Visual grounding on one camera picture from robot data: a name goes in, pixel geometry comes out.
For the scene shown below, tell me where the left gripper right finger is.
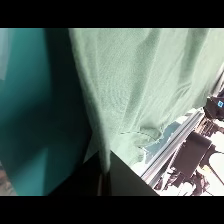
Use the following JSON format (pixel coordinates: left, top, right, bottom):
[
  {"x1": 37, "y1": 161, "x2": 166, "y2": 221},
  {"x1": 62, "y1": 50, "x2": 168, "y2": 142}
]
[{"x1": 106, "y1": 149, "x2": 160, "y2": 197}]

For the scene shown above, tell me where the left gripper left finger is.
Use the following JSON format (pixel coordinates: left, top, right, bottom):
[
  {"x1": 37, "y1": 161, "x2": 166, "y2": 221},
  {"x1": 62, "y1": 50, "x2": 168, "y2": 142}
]
[{"x1": 49, "y1": 149, "x2": 105, "y2": 197}]

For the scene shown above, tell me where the green shirt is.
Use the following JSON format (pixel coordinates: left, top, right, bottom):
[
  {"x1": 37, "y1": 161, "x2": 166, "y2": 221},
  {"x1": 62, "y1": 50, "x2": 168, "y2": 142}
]
[{"x1": 68, "y1": 28, "x2": 224, "y2": 175}]

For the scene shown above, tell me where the silver frame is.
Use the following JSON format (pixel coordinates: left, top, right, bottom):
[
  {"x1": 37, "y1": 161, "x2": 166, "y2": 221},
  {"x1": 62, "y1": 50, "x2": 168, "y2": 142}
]
[{"x1": 141, "y1": 109, "x2": 206, "y2": 188}]

